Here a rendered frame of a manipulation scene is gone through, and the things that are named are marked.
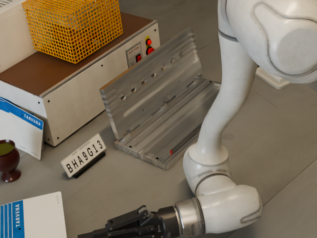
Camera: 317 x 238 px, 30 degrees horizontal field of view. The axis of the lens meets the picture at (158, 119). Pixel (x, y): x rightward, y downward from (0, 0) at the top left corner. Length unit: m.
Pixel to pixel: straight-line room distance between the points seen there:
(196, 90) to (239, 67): 0.82
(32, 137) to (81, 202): 0.31
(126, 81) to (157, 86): 0.14
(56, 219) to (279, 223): 0.56
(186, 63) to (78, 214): 0.67
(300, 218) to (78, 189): 0.62
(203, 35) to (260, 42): 1.45
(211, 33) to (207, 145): 0.99
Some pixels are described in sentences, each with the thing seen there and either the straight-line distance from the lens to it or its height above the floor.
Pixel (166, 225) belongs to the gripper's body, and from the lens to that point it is 1.40.
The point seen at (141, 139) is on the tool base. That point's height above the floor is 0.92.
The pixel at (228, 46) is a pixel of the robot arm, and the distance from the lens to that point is 1.18.
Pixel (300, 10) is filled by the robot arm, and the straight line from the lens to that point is 0.95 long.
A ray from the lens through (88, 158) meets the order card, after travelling 1.78.
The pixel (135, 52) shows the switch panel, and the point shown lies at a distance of 2.04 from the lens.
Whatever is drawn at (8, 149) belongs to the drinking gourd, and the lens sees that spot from 1.77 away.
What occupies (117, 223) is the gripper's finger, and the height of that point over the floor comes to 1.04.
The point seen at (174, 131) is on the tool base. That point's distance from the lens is 1.84.
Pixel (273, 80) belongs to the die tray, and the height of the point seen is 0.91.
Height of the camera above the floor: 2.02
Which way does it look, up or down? 36 degrees down
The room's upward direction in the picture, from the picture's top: 7 degrees counter-clockwise
